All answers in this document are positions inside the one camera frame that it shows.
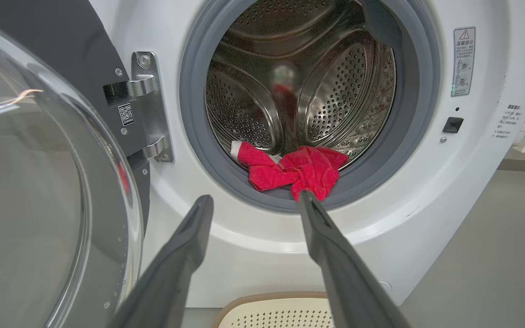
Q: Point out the stainless steel perforated drum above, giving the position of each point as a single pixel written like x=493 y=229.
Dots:
x=335 y=91

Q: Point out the grey warning label sticker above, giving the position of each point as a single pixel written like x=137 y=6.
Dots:
x=464 y=59

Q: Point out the silver metal door hinge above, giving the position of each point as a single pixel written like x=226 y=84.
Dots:
x=153 y=109

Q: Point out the small QR code sticker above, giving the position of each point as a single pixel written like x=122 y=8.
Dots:
x=126 y=115

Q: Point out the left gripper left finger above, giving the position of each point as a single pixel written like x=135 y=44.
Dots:
x=171 y=273

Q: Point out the red garment with white trim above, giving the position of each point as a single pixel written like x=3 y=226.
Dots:
x=308 y=171

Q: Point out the black door latch slot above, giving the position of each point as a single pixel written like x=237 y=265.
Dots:
x=453 y=125

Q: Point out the white front-load washing machine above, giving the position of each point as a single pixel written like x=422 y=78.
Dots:
x=426 y=205

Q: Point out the black round glass washer door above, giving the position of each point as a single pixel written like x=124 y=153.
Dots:
x=39 y=182

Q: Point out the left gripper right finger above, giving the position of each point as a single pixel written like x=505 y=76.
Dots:
x=344 y=282

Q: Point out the cream perforated laundry basket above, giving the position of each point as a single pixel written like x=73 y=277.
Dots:
x=276 y=314

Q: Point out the grey rubber door gasket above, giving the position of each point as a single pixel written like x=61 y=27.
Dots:
x=194 y=114

